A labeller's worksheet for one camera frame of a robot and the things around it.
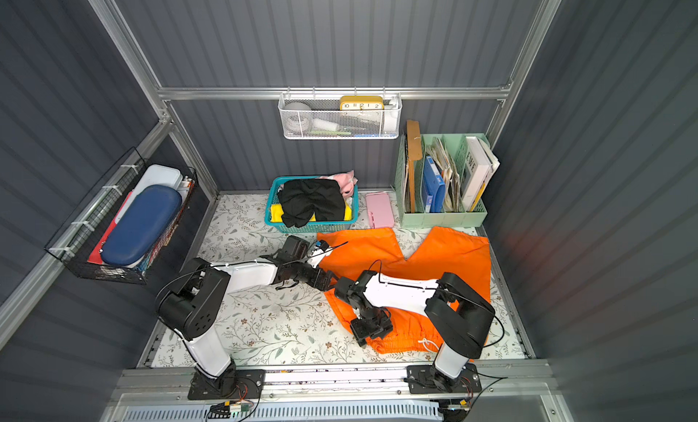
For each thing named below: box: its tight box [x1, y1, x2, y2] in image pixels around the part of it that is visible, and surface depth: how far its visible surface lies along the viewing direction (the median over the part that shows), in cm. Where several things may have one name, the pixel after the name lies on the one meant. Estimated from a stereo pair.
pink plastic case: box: [365, 191, 396, 230], surface depth 114 cm
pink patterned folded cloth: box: [319, 170, 359, 198], surface depth 107 cm
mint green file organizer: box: [394, 132, 491, 228], surface depth 104 cm
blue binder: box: [422, 155, 446, 213], surface depth 101 cm
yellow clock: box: [339, 95, 385, 111], surface depth 90 cm
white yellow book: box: [461, 135, 501, 212], surface depth 100 cm
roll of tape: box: [283, 101, 313, 133], surface depth 88 cm
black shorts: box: [277, 178, 346, 229], surface depth 100 cm
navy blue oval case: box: [100, 184, 183, 267], surface depth 69 cm
